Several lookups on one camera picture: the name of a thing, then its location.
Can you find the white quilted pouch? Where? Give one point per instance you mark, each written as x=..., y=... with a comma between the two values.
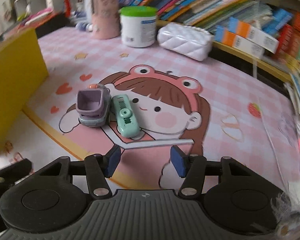
x=185, y=41

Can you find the red book set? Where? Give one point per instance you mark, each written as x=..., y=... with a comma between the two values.
x=295, y=37

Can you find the pink checked printed table mat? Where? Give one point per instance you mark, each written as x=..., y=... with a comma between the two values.
x=227, y=80

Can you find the mint green utility knife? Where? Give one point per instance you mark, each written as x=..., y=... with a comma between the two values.
x=125, y=117

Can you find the purple grey toy car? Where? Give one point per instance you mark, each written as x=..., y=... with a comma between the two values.
x=90, y=102

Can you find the grey fluffy cuff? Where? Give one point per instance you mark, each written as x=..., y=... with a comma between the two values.
x=290, y=217

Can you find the red doll figure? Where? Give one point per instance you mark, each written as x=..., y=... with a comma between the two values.
x=67, y=2

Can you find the red paper sheets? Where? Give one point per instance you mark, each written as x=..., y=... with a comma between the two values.
x=37, y=15

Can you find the yellow cardboard box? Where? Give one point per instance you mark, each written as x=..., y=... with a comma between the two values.
x=12, y=85

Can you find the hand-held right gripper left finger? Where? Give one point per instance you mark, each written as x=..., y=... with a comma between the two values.
x=113, y=160

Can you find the row of colourful books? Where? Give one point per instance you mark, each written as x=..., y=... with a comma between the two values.
x=190, y=2

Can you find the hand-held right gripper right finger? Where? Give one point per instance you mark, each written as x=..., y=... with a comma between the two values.
x=178, y=161

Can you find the white wooden bookshelf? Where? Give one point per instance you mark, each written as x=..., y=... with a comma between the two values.
x=272, y=70

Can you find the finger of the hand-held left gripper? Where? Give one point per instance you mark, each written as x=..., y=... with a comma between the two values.
x=12, y=171

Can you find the pink cylinder dispenser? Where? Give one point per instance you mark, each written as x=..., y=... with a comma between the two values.
x=106, y=12

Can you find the white jar green lid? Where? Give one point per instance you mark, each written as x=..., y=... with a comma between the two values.
x=138, y=27

